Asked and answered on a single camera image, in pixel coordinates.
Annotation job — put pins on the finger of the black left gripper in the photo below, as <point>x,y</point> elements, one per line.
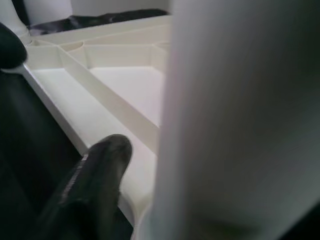
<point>11,47</point>

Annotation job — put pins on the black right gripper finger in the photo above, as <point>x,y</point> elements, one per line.
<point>95,190</point>

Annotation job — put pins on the white plastic table top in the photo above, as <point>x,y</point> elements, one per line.
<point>125,87</point>

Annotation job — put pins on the black cloth table cover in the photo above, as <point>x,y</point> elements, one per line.
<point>30,137</point>

